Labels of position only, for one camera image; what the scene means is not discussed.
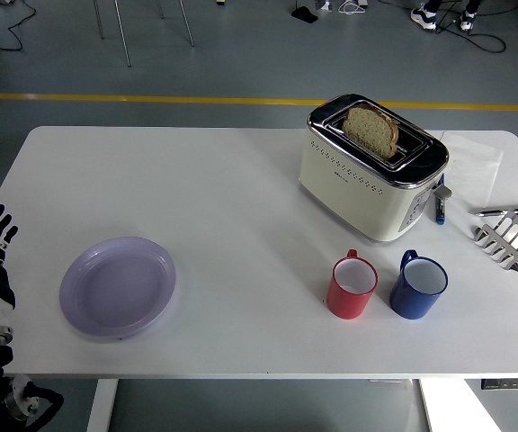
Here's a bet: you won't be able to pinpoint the thick black floor cable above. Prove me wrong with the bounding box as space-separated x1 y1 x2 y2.
436 8 507 54

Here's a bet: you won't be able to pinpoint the blue mug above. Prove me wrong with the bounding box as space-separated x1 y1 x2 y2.
388 249 449 320

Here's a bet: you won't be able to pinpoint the black table control panel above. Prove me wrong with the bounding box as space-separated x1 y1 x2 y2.
480 379 518 391

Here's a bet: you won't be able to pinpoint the cream chrome toaster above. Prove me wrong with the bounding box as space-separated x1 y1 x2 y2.
298 93 453 244

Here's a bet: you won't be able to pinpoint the yellow floor tape line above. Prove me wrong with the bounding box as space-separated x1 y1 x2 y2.
0 92 518 113

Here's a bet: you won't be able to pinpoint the purple plate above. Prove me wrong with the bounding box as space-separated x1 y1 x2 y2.
58 237 178 338

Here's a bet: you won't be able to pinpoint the black floor pedal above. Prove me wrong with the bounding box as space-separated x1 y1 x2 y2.
290 6 318 23

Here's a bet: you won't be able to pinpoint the red mug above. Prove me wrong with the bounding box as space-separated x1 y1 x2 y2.
326 248 380 320

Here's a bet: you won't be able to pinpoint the black silver pen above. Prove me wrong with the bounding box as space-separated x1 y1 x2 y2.
473 205 518 218

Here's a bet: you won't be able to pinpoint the blue marker pen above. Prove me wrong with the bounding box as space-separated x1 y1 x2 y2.
433 174 447 226

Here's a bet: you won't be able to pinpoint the white table leg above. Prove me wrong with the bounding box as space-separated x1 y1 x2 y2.
85 379 119 432
414 379 435 432

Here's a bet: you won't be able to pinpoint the white paper sheet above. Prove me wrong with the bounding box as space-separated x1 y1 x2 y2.
438 130 505 203

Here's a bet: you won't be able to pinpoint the brown bread slice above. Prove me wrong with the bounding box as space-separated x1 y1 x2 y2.
342 105 400 159

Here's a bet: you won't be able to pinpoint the thin black floor cable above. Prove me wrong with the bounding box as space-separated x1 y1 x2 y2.
0 0 38 53

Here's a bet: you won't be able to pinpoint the metal chair legs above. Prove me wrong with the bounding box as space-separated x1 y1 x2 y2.
92 0 196 68

